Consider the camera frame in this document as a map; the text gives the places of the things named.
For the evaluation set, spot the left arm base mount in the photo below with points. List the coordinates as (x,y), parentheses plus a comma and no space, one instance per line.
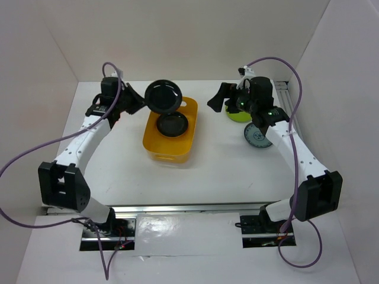
(119,233)

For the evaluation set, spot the aluminium rail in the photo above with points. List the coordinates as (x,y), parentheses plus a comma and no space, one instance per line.
(189,208)
(284,97)

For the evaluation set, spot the aluminium rail front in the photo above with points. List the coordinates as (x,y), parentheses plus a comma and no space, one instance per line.
(189,208)

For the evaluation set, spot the yellow plastic bin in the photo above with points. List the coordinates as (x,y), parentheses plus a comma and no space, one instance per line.
(171,149)

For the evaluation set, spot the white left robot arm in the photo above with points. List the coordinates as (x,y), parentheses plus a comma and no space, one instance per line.
(62,182)

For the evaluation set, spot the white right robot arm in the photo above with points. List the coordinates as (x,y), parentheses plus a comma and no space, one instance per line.
(317,190)

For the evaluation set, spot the green plate right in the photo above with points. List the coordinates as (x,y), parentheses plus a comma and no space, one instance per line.
(240,117)

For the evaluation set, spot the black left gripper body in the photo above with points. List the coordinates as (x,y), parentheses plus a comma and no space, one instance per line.
(119,102)

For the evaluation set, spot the aluminium rail right side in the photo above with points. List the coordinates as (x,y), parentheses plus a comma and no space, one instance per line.
(284,97)

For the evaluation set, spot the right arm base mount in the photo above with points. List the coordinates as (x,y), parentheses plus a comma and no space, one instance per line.
(259,231)

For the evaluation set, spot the blue patterned plate right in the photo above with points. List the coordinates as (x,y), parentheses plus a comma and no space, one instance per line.
(255,138)

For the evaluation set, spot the black plate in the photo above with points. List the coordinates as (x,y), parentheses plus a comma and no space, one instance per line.
(172,125)
(163,96)

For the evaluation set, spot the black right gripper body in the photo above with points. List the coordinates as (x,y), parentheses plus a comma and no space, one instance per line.
(244,103)

